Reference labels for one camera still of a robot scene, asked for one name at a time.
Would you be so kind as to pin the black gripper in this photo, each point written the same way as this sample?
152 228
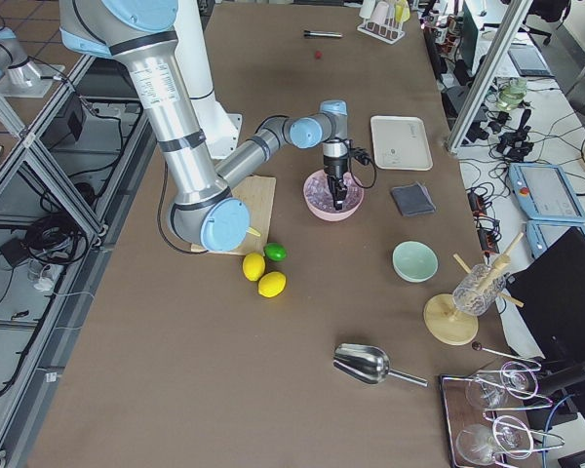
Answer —
333 168

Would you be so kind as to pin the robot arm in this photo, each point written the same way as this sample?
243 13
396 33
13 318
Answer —
20 75
161 44

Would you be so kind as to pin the clear ice cube pile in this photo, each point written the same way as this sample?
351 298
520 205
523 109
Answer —
318 195

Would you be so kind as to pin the white cup rack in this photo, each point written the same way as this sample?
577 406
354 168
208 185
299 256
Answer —
388 34

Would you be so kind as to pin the wooden cup stand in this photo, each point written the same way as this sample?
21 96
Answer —
453 317

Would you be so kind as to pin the pink plastic cup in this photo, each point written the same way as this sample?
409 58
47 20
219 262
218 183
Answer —
383 13

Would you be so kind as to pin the steel ice scoop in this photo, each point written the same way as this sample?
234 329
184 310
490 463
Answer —
369 364

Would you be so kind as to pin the yellow plastic cup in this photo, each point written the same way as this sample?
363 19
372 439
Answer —
402 10

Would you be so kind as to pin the pink plastic bowl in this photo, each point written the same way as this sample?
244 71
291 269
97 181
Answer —
327 216

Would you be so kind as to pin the cream rabbit tray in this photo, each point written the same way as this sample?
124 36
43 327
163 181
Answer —
400 143

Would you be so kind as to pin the grey folded cloth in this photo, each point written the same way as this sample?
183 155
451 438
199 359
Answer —
413 199

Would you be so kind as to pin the wooden cutting board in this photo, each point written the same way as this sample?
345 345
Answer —
257 193

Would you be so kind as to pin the green lime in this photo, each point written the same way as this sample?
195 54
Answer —
275 252

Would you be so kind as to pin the yellow plastic knife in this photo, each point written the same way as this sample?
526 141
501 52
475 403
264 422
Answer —
253 232

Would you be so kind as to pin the mint green bowl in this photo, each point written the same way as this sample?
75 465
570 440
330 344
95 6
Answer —
414 262

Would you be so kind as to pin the whole yellow lemon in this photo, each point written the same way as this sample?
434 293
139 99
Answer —
272 284
253 266

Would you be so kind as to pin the steel muddler black tip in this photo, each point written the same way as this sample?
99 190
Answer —
322 34

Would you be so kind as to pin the clear textured glass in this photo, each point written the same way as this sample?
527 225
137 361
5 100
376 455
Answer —
478 290

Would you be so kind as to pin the blue teach pendant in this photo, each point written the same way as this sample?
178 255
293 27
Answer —
544 193
541 235

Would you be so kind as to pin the wine glass rack tray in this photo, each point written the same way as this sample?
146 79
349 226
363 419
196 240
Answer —
486 415

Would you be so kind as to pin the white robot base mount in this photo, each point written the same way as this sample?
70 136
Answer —
221 128

